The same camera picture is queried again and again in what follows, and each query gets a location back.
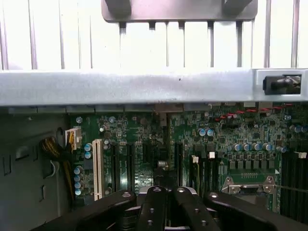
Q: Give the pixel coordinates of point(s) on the black case lock knob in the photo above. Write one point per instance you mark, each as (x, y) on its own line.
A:
(276, 84)

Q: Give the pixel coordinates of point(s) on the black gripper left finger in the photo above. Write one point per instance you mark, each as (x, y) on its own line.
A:
(154, 211)

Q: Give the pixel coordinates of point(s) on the white expansion slot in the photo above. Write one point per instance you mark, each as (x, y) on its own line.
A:
(98, 168)

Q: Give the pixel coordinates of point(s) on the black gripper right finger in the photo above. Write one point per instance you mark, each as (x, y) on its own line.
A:
(192, 211)

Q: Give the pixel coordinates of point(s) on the thin locking lever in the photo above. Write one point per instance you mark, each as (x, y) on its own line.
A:
(291, 188)

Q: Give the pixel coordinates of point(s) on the green motherboard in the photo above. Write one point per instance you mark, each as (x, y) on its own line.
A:
(240, 132)

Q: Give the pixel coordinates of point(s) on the short black expansion slot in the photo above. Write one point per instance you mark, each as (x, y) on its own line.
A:
(146, 154)

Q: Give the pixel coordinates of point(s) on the grey power supply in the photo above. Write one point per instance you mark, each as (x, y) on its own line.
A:
(24, 192)

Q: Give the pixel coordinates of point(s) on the grey parts rack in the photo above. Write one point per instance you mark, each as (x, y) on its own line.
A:
(178, 9)

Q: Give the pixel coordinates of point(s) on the black PC case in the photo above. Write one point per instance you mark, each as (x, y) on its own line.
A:
(120, 84)

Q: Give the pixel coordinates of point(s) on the CPU socket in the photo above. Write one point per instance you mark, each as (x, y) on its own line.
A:
(240, 190)

